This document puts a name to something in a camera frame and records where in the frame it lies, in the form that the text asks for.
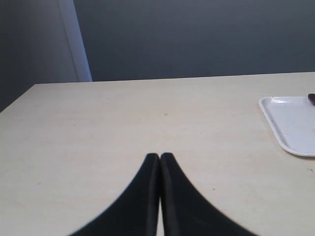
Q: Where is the dark brown wooden spoon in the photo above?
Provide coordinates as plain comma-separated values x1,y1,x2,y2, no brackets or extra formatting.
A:
308,93,315,105

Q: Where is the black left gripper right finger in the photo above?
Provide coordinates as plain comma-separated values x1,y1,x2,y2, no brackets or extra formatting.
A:
160,152,255,236

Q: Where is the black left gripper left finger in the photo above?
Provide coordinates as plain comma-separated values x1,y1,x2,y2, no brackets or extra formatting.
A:
72,153,159,236

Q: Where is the white plastic tray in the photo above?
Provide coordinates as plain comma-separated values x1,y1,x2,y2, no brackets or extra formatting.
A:
258,96,315,158

